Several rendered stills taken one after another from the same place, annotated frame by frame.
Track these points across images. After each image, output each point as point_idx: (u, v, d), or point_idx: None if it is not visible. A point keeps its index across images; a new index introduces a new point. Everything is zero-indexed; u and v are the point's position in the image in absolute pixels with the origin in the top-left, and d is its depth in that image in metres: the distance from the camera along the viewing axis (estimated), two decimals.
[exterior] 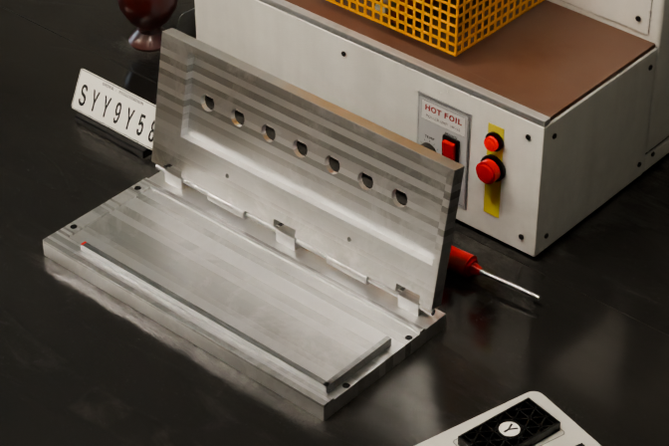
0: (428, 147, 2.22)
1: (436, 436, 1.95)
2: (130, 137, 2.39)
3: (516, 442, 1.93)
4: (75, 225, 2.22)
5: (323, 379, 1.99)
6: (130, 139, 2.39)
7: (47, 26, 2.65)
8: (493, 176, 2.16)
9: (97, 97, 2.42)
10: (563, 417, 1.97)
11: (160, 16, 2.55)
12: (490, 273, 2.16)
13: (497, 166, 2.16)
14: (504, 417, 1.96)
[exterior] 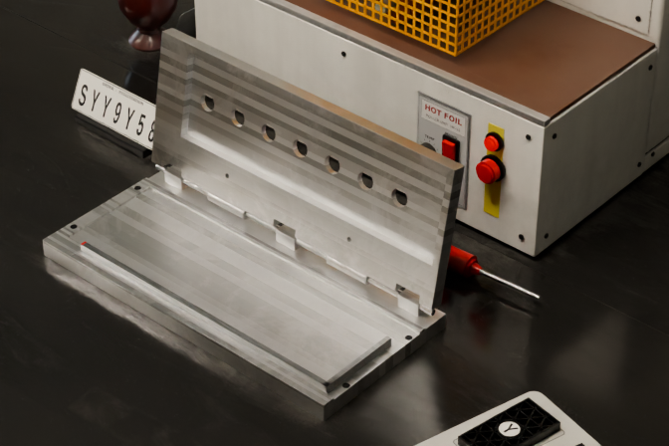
0: (428, 147, 2.22)
1: (436, 436, 1.95)
2: (130, 137, 2.39)
3: (516, 442, 1.93)
4: (75, 225, 2.22)
5: (323, 379, 1.99)
6: (130, 139, 2.39)
7: (47, 26, 2.65)
8: (493, 176, 2.16)
9: (97, 97, 2.42)
10: (563, 417, 1.97)
11: (160, 16, 2.55)
12: (490, 273, 2.16)
13: (497, 166, 2.16)
14: (504, 417, 1.96)
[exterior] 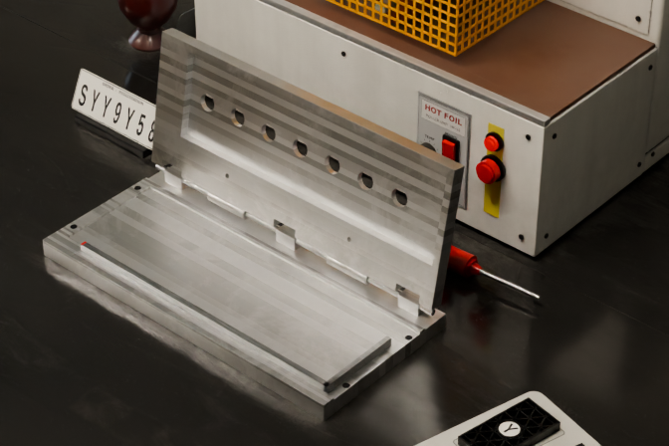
0: (428, 147, 2.22)
1: (436, 436, 1.95)
2: (130, 137, 2.39)
3: (516, 442, 1.93)
4: (75, 225, 2.22)
5: (323, 379, 1.99)
6: (130, 139, 2.39)
7: (47, 26, 2.65)
8: (493, 176, 2.16)
9: (97, 97, 2.42)
10: (563, 417, 1.97)
11: (160, 16, 2.55)
12: (490, 273, 2.16)
13: (497, 166, 2.16)
14: (504, 417, 1.96)
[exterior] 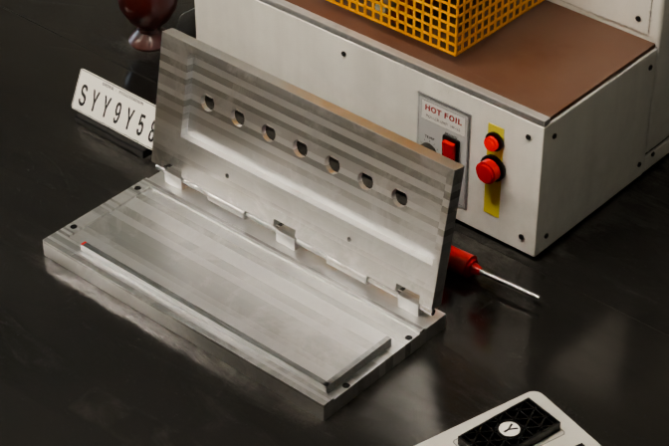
0: (428, 147, 2.22)
1: (436, 436, 1.95)
2: (130, 137, 2.39)
3: (516, 442, 1.93)
4: (75, 225, 2.22)
5: (323, 379, 1.99)
6: (130, 139, 2.39)
7: (47, 26, 2.65)
8: (493, 176, 2.16)
9: (97, 97, 2.42)
10: (563, 417, 1.97)
11: (160, 16, 2.55)
12: (490, 273, 2.16)
13: (497, 166, 2.16)
14: (504, 417, 1.96)
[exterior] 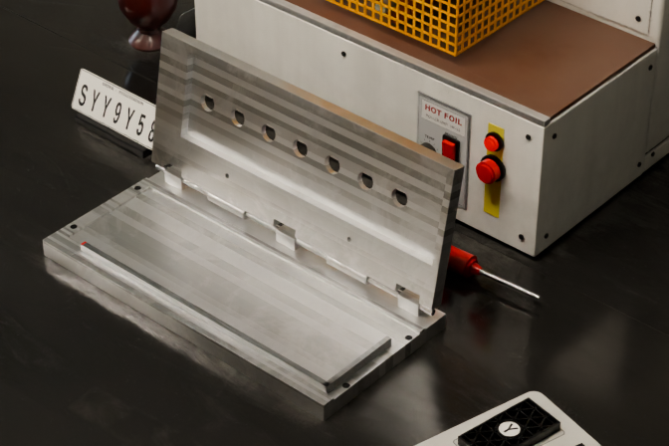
0: (428, 147, 2.22)
1: (436, 436, 1.95)
2: (130, 137, 2.39)
3: (516, 442, 1.93)
4: (75, 225, 2.22)
5: (323, 379, 1.99)
6: (130, 139, 2.39)
7: (47, 26, 2.65)
8: (493, 176, 2.16)
9: (97, 97, 2.42)
10: (563, 417, 1.97)
11: (160, 16, 2.55)
12: (490, 273, 2.16)
13: (497, 166, 2.16)
14: (504, 417, 1.96)
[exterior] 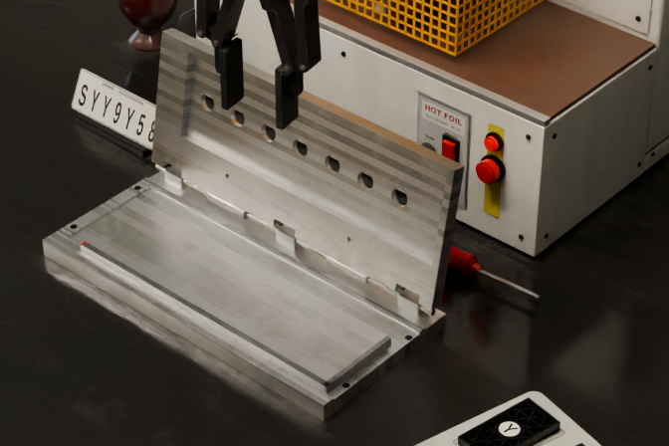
0: (428, 147, 2.22)
1: (436, 436, 1.95)
2: (130, 137, 2.39)
3: (516, 442, 1.93)
4: (75, 225, 2.22)
5: (323, 379, 1.99)
6: (130, 139, 2.39)
7: (47, 26, 2.65)
8: (493, 176, 2.16)
9: (97, 97, 2.42)
10: (563, 417, 1.97)
11: (160, 16, 2.55)
12: (490, 273, 2.16)
13: (497, 166, 2.16)
14: (504, 417, 1.96)
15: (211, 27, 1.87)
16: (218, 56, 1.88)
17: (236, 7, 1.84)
